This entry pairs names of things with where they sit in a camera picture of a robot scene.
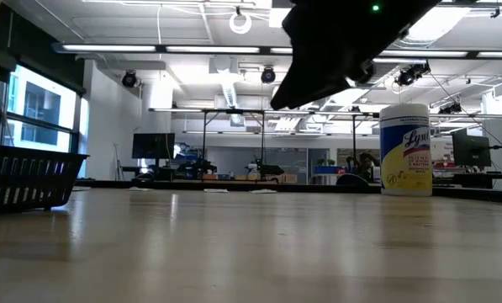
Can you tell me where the white cable coil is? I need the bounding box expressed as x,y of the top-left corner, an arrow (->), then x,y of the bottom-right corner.
228,4 -> 253,35

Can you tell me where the black metal workstation frame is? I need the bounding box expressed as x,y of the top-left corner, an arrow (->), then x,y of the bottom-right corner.
148,107 -> 381,183

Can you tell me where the blue storage bin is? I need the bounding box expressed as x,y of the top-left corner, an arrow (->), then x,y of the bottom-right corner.
313,165 -> 351,176

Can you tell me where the Lysol disinfecting wipes canister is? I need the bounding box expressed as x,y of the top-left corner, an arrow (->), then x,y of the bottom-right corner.
378,103 -> 434,198

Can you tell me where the LED light bar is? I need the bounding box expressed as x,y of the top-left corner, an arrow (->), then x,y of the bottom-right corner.
51,41 -> 502,60

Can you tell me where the black round tracking camera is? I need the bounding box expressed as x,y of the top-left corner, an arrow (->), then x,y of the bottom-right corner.
395,61 -> 431,88
121,70 -> 141,89
260,66 -> 277,84
438,102 -> 463,115

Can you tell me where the black perforated plastic basket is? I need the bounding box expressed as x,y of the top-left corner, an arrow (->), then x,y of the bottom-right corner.
0,142 -> 91,214

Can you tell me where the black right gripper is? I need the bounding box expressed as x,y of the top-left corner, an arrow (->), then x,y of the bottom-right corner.
269,0 -> 376,112

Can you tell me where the large glass window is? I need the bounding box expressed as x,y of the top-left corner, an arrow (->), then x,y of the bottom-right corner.
0,62 -> 91,178

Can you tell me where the black stand-mounted monitor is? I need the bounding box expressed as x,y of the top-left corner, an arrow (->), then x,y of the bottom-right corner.
131,132 -> 177,169

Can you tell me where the black office chair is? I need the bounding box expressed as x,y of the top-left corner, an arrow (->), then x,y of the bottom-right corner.
336,173 -> 370,187

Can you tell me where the silver ventilation duct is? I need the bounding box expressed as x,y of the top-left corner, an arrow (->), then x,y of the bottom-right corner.
366,3 -> 474,88

